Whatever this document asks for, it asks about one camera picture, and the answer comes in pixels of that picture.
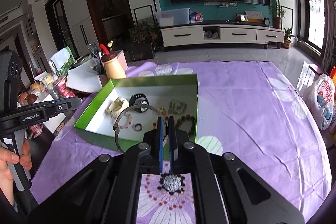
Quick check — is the person's left hand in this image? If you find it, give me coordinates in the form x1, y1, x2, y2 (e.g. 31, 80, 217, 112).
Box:
0, 139, 33, 206

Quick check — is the silver metal bangle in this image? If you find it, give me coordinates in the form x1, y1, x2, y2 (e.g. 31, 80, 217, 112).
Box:
112, 103, 169, 154

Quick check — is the brown wooden bead bracelet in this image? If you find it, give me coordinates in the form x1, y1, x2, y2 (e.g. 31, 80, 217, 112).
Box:
175, 114, 197, 136

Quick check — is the potted green plant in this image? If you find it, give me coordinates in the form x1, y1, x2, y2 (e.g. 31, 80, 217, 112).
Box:
269, 3, 286, 30

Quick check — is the pink snack can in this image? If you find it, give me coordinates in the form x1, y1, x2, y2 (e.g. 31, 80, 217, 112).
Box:
54, 76, 76, 98

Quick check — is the purple floral tablecloth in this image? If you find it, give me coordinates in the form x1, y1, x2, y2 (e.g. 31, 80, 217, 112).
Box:
31, 61, 332, 220

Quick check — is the green cardboard box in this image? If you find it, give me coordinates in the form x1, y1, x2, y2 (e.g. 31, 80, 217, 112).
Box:
75, 74, 198, 151

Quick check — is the silver green jewelry piece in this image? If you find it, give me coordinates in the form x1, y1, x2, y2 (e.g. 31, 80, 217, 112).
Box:
168, 99, 187, 115

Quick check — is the white paper sheet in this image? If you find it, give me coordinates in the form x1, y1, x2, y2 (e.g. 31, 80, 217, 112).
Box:
66, 60, 102, 93

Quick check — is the white TV cabinet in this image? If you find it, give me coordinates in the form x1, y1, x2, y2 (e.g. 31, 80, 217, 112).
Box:
160, 20, 285, 48

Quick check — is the beige jar with brown lid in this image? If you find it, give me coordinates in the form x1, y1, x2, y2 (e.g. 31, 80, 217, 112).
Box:
99, 40, 126, 79

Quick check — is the pink crystal bead bracelet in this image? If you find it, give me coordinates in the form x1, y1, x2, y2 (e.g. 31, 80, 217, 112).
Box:
116, 112, 133, 131

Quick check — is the white chunky wristwatch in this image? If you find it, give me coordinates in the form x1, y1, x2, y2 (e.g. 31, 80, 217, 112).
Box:
105, 97, 129, 119

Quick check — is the white plastic shopping bag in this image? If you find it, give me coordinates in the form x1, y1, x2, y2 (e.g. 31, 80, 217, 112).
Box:
303, 74, 335, 130

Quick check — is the black wristwatch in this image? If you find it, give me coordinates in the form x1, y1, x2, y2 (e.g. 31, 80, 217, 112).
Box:
129, 93, 149, 113

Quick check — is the clear plastic storage bin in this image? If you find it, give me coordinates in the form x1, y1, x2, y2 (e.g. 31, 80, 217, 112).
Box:
155, 8, 190, 28

